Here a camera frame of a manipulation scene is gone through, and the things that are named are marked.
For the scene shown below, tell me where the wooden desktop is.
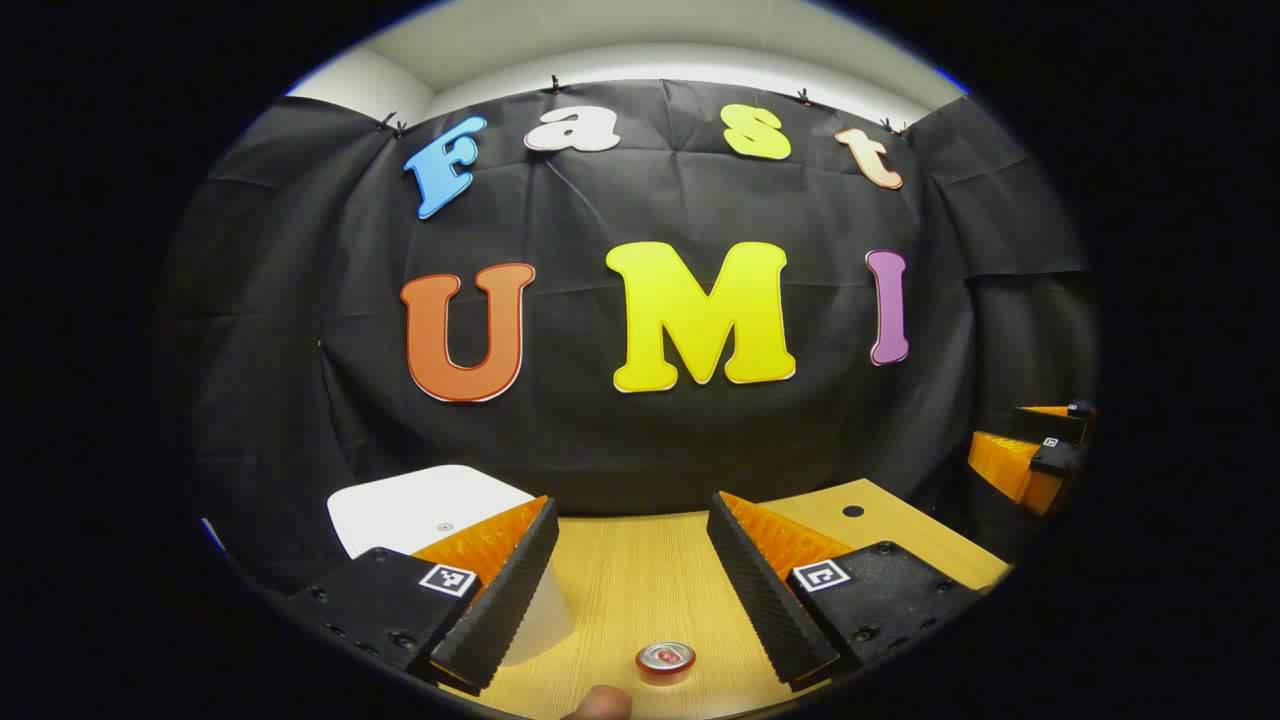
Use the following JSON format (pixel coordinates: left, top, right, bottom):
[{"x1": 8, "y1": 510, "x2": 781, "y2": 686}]
[{"x1": 440, "y1": 478, "x2": 1013, "y2": 720}]

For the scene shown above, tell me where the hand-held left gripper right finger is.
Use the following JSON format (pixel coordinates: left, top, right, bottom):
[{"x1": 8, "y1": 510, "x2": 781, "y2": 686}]
[{"x1": 706, "y1": 490, "x2": 986, "y2": 693}]

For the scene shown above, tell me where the red pop can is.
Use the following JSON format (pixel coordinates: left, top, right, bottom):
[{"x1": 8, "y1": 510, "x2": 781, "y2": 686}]
[{"x1": 635, "y1": 641, "x2": 697, "y2": 687}]

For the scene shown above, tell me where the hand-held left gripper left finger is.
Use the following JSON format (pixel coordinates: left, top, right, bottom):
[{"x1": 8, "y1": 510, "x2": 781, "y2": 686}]
[{"x1": 283, "y1": 495, "x2": 561, "y2": 698}]

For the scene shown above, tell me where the white desktop garbage bin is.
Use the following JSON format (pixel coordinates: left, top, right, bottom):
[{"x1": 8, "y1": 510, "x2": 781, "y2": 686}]
[{"x1": 327, "y1": 465, "x2": 574, "y2": 668}]

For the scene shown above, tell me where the black backdrop cloth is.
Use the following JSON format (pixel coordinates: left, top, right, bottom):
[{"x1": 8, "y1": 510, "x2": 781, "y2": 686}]
[{"x1": 165, "y1": 78, "x2": 1101, "y2": 591}]

